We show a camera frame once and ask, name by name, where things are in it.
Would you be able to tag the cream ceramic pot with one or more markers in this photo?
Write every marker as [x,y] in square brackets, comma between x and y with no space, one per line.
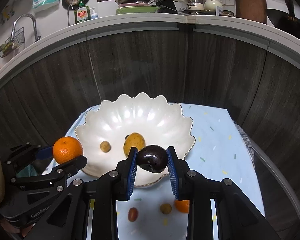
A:
[211,5]

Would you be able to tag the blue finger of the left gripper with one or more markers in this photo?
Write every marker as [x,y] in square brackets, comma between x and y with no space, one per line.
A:
[44,153]
[67,169]

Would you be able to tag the white scalloped ceramic bowl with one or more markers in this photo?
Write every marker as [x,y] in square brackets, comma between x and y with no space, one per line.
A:
[108,133]

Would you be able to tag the wire sink caddy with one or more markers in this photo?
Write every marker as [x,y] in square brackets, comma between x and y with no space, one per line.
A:
[12,44]

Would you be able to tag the large orange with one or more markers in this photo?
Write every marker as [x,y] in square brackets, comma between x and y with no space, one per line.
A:
[66,149]

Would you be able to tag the green and pink plates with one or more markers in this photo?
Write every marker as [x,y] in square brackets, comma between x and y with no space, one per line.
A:
[127,8]

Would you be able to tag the white kettle with lid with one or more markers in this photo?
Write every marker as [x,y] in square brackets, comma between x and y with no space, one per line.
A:
[192,4]

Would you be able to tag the dark purple plum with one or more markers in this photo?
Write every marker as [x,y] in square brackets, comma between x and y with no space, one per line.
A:
[152,158]

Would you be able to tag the light blue tablecloth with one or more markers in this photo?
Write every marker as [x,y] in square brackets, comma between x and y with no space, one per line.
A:
[219,152]

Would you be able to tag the black wok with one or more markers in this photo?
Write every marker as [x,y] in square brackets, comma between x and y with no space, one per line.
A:
[285,21]

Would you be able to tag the green dish soap bottle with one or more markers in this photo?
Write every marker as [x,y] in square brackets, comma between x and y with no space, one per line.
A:
[82,13]

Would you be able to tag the red grape lower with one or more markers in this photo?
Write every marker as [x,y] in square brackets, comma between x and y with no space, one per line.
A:
[133,214]

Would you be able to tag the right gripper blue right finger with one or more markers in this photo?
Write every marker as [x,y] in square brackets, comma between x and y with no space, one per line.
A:
[177,169]

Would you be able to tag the wooden cutting board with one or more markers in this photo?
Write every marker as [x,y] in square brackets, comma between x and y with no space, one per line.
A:
[254,10]

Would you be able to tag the small orange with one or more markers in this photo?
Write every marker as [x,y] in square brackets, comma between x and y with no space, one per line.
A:
[182,205]

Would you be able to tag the yellow mango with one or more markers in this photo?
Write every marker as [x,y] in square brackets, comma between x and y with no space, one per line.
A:
[134,140]

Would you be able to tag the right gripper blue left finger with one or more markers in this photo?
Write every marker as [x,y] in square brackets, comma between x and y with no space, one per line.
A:
[127,173]

